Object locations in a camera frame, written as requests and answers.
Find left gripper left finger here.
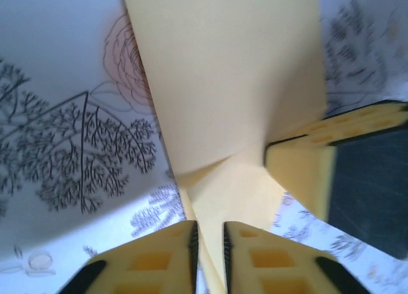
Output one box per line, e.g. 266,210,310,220
59,219,201,294

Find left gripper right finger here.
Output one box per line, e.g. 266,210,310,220
222,221,375,294

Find yellow paper sheet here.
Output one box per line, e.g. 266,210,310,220
122,0,328,294

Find floral patterned table cover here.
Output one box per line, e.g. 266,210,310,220
0,0,408,294

